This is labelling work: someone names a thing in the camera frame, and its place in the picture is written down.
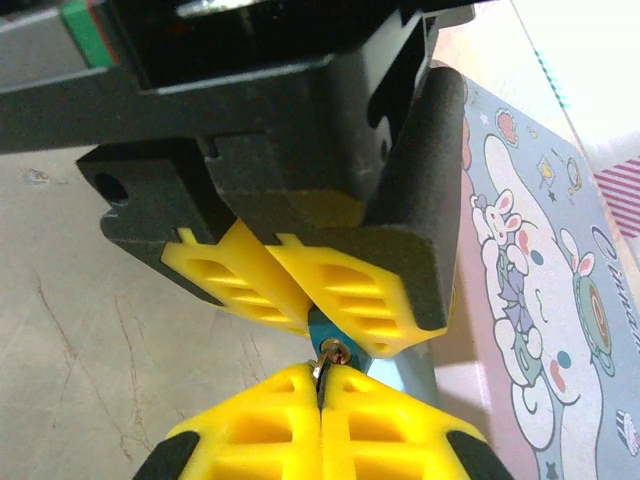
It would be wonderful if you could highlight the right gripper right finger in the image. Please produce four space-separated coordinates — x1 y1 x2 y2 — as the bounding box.
318 366 517 480

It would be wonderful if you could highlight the small metal key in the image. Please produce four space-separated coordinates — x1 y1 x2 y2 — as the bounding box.
310 337 355 407

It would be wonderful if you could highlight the cartoon bunny printed mat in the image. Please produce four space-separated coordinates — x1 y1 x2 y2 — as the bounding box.
432 59 640 480

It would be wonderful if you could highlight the blue padlock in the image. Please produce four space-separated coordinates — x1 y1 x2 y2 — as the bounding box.
304 307 439 419

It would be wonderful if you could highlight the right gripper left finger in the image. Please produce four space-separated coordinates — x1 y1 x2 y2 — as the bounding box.
131 362 327 480

